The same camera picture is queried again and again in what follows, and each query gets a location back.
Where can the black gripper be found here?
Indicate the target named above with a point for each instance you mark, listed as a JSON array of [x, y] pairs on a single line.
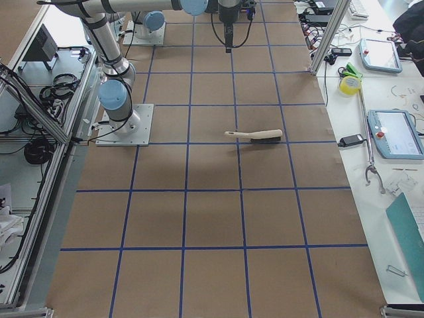
[[226, 14]]

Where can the beige hand brush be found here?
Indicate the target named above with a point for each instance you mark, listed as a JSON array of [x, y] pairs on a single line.
[[258, 137]]

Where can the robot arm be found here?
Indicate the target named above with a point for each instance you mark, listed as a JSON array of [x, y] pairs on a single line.
[[115, 93], [146, 23]]

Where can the yellow tape roll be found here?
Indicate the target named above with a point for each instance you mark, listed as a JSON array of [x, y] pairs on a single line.
[[349, 85]]

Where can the upper teach pendant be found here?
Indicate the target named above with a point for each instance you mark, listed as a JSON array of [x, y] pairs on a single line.
[[379, 55]]

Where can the teach pendant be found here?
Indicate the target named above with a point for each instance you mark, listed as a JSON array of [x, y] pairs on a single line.
[[395, 135], [379, 55]]

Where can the black power adapter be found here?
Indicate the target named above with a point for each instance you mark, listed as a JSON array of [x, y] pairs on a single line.
[[352, 140]]

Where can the lower teach pendant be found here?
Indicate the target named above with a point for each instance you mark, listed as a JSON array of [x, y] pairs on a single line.
[[395, 135]]

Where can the metal reacher grabber tool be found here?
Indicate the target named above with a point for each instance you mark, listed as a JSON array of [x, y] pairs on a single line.
[[370, 169]]

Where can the green cutting mat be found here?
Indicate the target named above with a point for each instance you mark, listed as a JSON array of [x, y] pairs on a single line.
[[407, 224]]

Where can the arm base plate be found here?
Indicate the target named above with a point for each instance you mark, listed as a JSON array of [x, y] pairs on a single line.
[[136, 130], [142, 36]]

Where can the aluminium frame post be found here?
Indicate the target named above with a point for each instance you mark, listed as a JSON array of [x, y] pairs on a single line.
[[329, 34]]

